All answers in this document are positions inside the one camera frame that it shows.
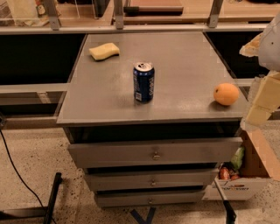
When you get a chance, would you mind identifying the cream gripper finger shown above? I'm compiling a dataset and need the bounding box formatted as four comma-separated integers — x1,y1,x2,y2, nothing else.
245,71,280,126
239,34,262,57

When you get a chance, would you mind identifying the orange fruit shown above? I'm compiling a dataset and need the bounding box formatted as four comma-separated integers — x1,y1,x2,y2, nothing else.
213,83,239,106

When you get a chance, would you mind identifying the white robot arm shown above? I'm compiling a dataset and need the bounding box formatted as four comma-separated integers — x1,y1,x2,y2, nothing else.
239,13,280,130

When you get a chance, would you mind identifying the green snack bag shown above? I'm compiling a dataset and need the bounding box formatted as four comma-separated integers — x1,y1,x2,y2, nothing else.
231,146,245,170

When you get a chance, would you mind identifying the white cardboard box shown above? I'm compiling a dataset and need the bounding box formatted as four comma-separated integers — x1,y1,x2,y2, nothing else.
202,128,280,201

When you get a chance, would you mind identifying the top grey drawer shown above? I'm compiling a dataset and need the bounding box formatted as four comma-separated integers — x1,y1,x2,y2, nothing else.
68,137,242,168

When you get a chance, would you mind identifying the grey drawer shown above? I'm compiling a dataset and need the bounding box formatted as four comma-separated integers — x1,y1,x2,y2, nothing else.
68,137,242,168
94,190,204,207
85,169,218,192

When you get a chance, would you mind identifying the red snack packet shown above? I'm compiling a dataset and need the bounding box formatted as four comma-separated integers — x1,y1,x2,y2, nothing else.
220,167,230,180

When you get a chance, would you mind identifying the blue soda can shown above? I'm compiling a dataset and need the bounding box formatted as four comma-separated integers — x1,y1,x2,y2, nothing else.
133,62,155,103

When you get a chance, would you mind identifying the grey drawer cabinet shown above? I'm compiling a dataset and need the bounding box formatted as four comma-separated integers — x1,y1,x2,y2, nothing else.
58,32,246,207

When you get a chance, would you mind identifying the bottom grey drawer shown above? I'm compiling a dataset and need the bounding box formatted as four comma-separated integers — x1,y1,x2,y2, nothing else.
94,190,204,207

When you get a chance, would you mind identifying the yellow sponge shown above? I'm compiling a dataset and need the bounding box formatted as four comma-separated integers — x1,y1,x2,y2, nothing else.
89,43,120,61

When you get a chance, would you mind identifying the middle grey drawer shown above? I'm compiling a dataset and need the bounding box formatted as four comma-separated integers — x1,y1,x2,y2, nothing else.
85,169,218,192

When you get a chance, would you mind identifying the black metal stand leg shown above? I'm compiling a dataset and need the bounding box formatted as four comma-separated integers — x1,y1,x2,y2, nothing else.
0,172,62,224

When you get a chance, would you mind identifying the black handled tool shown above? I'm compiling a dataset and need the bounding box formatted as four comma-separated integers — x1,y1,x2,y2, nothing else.
214,178,237,224

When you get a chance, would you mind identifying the metal railing frame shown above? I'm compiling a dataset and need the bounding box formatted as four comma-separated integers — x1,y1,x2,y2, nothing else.
0,0,280,35

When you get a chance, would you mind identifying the black floor cable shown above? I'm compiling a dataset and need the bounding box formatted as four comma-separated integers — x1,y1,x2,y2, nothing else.
0,128,57,224

